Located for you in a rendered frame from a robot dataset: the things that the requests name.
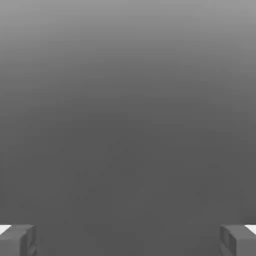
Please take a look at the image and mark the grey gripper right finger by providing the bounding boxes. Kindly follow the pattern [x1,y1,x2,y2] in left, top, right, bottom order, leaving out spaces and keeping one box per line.
[219,224,256,256]

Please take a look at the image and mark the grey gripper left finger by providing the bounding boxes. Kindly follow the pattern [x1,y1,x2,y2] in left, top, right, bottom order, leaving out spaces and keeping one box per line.
[0,224,38,256]

